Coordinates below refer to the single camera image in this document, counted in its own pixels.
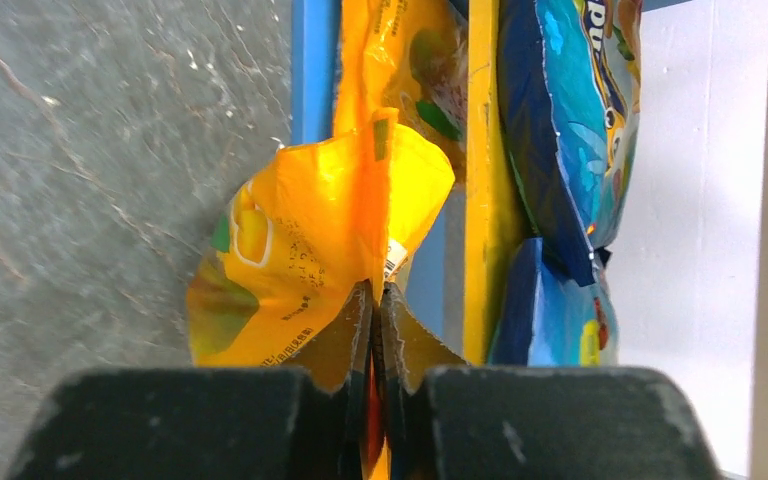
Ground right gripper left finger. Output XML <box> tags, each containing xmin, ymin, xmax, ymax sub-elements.
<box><xmin>6</xmin><ymin>281</ymin><xmax>374</xmax><ymax>479</ymax></box>

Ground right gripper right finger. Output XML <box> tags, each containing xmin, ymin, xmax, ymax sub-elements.
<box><xmin>380</xmin><ymin>284</ymin><xmax>721</xmax><ymax>479</ymax></box>

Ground orange mango candy bag front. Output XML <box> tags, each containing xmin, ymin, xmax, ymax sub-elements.
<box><xmin>186</xmin><ymin>108</ymin><xmax>454</xmax><ymax>479</ymax></box>

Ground blue candy bag right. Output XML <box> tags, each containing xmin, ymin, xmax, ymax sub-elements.
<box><xmin>487</xmin><ymin>238</ymin><xmax>619</xmax><ymax>367</ymax></box>

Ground blue candy bag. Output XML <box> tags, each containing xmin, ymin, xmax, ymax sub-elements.
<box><xmin>497</xmin><ymin>1</ymin><xmax>643</xmax><ymax>286</ymax></box>
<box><xmin>487</xmin><ymin>238</ymin><xmax>619</xmax><ymax>367</ymax></box>

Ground blue pink yellow shelf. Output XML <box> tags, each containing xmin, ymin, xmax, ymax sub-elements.
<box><xmin>289</xmin><ymin>0</ymin><xmax>690</xmax><ymax>366</ymax></box>

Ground blue candy bag left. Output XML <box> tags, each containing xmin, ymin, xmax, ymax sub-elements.
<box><xmin>497</xmin><ymin>1</ymin><xmax>643</xmax><ymax>286</ymax></box>

